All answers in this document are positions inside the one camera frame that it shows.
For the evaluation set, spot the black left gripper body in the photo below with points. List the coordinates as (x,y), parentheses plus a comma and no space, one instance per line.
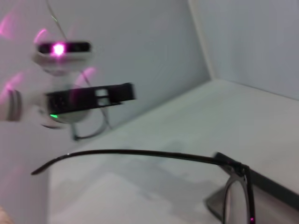
(70,101)

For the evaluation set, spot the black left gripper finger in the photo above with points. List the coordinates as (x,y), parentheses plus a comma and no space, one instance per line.
(121,93)

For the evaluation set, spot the black glasses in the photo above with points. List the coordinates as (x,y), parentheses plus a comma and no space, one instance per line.
(241,168)

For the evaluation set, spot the black glasses case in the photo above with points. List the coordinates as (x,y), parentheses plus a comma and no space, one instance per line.
(268,184)

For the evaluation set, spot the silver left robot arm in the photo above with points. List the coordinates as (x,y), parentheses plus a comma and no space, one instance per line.
(10,107)

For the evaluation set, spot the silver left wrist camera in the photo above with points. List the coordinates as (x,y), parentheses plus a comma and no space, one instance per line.
(63,57)

